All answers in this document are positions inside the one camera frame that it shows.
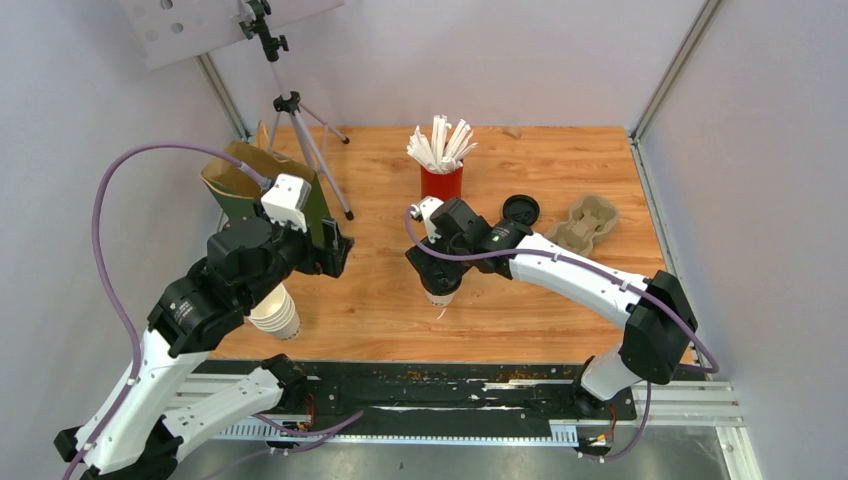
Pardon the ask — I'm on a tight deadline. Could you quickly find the white perforated board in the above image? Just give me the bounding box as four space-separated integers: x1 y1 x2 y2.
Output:
118 0 344 70

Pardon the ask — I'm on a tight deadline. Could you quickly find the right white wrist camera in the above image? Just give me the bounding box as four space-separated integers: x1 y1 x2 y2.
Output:
411 196 444 243

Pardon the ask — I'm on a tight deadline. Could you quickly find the red straw holder cup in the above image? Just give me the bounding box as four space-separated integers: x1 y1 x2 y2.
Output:
420 167 464 201

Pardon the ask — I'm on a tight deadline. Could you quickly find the white wrapped straws bundle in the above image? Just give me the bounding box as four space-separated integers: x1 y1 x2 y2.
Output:
406 114 477 175

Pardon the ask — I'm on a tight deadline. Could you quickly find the white paper coffee cup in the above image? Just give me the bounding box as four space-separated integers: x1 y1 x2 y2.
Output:
425 292 455 308

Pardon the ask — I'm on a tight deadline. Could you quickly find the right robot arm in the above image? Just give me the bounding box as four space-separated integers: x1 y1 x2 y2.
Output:
404 197 697 418

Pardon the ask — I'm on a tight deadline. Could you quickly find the stack of white cups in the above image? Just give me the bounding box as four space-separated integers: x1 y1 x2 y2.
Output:
247 284 301 341

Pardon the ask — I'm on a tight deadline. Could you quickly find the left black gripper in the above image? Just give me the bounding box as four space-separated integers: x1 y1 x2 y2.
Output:
244 197 357 308

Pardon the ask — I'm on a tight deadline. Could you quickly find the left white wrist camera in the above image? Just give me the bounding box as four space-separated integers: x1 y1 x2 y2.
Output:
260 174 311 233

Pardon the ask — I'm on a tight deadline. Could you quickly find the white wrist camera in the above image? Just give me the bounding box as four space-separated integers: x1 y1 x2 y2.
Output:
260 174 311 233
411 196 444 243

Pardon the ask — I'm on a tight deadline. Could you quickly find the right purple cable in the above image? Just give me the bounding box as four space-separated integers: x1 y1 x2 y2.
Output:
404 206 721 463

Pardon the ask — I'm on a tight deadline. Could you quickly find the silver camera tripod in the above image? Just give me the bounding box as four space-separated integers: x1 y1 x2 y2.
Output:
239 1 355 220

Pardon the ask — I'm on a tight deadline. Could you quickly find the cardboard cup carrier tray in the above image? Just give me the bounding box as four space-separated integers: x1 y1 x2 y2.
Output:
544 194 620 258

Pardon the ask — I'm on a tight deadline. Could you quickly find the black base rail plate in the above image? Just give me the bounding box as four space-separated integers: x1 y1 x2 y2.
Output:
264 360 707 440

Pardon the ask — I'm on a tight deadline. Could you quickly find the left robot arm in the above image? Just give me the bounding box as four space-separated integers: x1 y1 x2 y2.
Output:
54 216 354 479

